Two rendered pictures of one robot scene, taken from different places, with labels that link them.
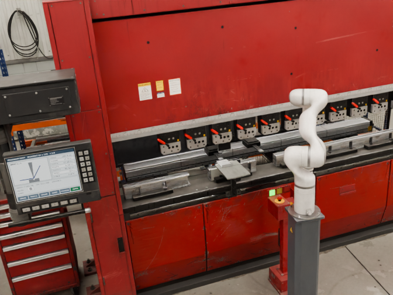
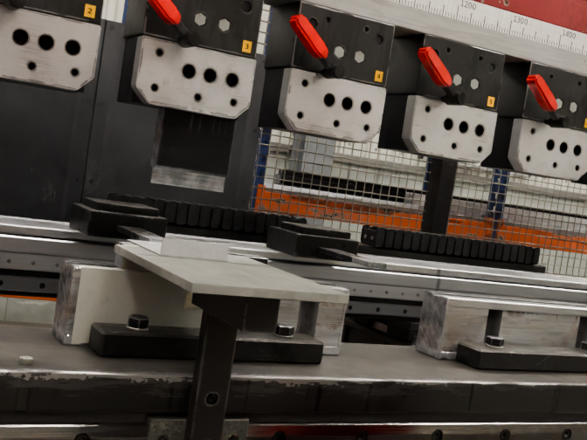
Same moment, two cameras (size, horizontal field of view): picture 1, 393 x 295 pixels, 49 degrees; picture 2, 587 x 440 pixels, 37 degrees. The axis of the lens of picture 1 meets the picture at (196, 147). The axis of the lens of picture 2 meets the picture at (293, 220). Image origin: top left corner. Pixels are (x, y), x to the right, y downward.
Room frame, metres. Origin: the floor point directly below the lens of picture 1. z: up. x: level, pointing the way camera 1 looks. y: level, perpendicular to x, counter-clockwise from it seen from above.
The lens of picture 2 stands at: (1.95, -0.11, 1.12)
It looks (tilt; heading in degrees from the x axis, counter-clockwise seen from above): 3 degrees down; 348
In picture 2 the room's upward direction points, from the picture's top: 9 degrees clockwise
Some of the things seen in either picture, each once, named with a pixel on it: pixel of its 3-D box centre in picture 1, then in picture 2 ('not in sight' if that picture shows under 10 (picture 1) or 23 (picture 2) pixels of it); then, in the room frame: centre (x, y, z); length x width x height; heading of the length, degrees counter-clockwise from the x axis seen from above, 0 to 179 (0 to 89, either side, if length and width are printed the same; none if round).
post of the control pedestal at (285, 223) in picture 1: (284, 242); not in sight; (2.81, -0.62, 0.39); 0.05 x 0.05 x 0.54; 18
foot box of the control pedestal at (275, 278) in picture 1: (286, 279); not in sight; (2.78, -0.63, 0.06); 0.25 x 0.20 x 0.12; 18
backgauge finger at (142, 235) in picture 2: (216, 153); (133, 224); (3.22, -0.15, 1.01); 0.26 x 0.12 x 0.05; 16
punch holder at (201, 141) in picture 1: (195, 136); (28, 10); (3.00, 0.00, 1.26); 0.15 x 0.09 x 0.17; 106
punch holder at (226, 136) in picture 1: (220, 131); (189, 45); (3.06, -0.19, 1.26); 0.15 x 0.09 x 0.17; 106
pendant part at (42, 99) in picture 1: (41, 153); not in sight; (2.25, 0.86, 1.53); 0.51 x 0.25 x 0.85; 103
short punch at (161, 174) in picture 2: (224, 146); (192, 151); (3.07, -0.21, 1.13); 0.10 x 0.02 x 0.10; 106
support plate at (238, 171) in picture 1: (232, 169); (223, 271); (2.93, -0.25, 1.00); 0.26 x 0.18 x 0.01; 16
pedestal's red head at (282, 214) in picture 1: (284, 202); not in sight; (2.81, -0.62, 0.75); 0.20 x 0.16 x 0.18; 108
